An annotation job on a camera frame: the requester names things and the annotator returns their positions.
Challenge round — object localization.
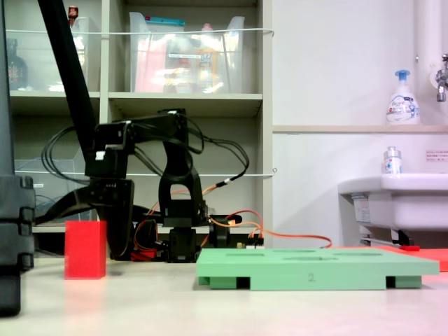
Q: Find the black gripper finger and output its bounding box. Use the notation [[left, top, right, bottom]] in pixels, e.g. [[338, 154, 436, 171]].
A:
[[44, 184, 102, 221], [88, 178, 137, 261]]

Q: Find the red square block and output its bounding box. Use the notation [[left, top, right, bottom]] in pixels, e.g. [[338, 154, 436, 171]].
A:
[[64, 219, 108, 280]]

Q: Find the black clamp block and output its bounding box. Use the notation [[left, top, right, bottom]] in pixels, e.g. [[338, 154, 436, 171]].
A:
[[209, 223, 232, 250]]

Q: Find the clear angled file box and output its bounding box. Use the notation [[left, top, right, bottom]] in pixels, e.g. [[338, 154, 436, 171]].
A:
[[13, 146, 98, 227]]

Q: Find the notched black stack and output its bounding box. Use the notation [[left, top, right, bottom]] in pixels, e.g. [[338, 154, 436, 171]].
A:
[[0, 174, 36, 318]]

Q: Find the pink packet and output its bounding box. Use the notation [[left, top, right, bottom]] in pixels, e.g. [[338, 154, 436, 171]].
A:
[[134, 37, 168, 93]]

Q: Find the dark grey upright panel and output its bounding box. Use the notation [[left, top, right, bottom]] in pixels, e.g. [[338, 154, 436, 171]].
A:
[[0, 0, 16, 176]]

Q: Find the beige shelf unit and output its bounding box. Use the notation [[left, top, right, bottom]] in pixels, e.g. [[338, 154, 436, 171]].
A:
[[3, 0, 274, 258]]

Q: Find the large clear plastic bin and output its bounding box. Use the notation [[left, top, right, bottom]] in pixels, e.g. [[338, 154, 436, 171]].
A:
[[128, 11, 246, 95]]

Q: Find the dark patterned bottle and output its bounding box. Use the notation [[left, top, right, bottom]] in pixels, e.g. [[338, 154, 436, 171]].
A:
[[6, 38, 29, 92]]

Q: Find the small circuit board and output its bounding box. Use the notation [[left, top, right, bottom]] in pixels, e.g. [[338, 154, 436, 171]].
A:
[[235, 240, 266, 251]]

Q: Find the orange labelled bottle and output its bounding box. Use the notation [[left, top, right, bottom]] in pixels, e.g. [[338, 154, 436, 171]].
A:
[[195, 22, 221, 93]]

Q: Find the green board with holes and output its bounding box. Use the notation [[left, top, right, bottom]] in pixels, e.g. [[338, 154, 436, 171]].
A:
[[195, 247, 440, 291]]

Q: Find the small clear sanitizer bottle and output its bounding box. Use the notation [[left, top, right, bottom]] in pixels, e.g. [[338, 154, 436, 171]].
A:
[[381, 146, 404, 175]]

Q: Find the white sink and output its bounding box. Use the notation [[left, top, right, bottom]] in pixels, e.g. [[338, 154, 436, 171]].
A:
[[337, 172, 448, 232]]

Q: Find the white blue pump bottle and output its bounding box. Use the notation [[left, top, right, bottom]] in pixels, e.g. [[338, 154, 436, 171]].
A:
[[385, 69, 421, 126]]

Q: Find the red flat mat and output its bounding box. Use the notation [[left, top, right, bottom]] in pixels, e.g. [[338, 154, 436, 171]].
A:
[[331, 244, 448, 273]]

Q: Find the metal faucet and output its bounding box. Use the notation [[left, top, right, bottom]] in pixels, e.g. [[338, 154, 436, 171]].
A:
[[433, 53, 448, 104]]

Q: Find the white cord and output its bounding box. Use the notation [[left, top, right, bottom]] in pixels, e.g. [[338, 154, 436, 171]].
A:
[[13, 167, 278, 179], [4, 27, 276, 39]]

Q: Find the red wire bundle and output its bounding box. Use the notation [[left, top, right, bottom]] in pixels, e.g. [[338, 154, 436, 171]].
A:
[[129, 216, 169, 263]]

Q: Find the orange cable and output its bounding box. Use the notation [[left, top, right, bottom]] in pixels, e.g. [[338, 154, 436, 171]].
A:
[[146, 180, 334, 250]]

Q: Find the pink wall sign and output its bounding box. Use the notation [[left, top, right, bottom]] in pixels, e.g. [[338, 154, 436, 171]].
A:
[[424, 149, 448, 163]]

